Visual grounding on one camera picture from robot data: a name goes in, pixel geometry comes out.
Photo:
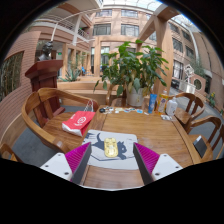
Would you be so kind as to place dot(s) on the small clear packet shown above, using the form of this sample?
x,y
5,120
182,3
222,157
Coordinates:
x,y
166,117

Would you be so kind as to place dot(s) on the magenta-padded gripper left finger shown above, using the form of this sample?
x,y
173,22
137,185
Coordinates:
x,y
56,166

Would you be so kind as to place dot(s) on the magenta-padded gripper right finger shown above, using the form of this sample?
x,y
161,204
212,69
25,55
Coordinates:
x,y
165,166

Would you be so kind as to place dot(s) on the dark red wooden podium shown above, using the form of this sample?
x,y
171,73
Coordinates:
x,y
45,75

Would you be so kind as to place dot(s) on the black key fob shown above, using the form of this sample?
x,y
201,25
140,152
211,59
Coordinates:
x,y
102,110

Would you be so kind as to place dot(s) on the white cat-print mouse pad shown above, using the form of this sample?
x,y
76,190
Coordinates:
x,y
128,160

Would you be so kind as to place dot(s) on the blue squeeze tube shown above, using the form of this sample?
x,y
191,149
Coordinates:
x,y
152,104

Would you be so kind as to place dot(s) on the white sculpture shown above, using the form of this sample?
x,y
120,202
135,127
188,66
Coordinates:
x,y
189,75

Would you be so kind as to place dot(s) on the yellow computer mouse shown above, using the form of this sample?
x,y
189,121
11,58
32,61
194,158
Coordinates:
x,y
111,147

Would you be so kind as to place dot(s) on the potted green leafy plant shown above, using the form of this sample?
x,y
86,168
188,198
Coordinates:
x,y
133,70

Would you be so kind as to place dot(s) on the yellow flowering plant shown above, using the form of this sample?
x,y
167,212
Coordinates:
x,y
211,99

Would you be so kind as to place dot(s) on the black notebook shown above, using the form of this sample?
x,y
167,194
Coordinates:
x,y
200,146

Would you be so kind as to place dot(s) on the dark bust statue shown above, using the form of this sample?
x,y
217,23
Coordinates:
x,y
45,51

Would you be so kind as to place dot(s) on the white pump bottle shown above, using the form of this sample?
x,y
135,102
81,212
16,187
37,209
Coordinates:
x,y
171,107

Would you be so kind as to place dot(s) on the red paper bag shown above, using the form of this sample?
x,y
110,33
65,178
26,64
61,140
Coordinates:
x,y
78,121

